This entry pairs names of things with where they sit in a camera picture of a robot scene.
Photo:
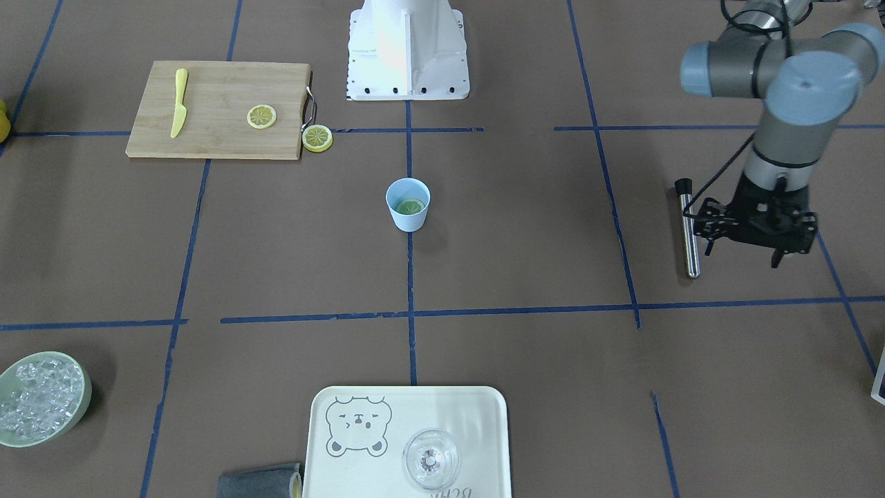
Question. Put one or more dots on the metal stirring stick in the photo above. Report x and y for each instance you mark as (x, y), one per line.
(683, 188)

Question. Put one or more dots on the light blue plastic cup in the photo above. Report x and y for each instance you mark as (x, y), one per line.
(408, 188)

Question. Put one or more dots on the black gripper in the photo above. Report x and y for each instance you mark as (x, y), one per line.
(712, 220)

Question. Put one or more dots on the yellow lemon half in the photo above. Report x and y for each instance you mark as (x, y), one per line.
(317, 138)

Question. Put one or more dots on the yellow plastic knife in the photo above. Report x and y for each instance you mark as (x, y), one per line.
(180, 110)

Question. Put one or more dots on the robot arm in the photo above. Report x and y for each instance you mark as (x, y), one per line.
(806, 87)

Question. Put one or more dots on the wooden cutting board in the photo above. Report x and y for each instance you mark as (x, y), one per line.
(218, 96)

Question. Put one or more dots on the clear wine glass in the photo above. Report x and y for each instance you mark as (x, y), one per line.
(431, 460)

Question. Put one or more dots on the green bowl of ice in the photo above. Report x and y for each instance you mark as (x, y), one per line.
(43, 396)

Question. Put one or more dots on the cream bear tray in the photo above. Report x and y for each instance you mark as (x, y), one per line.
(357, 434)

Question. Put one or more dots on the yellow lemon slice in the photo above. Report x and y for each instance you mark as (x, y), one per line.
(261, 116)

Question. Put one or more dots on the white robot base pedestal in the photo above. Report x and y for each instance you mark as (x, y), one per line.
(407, 51)

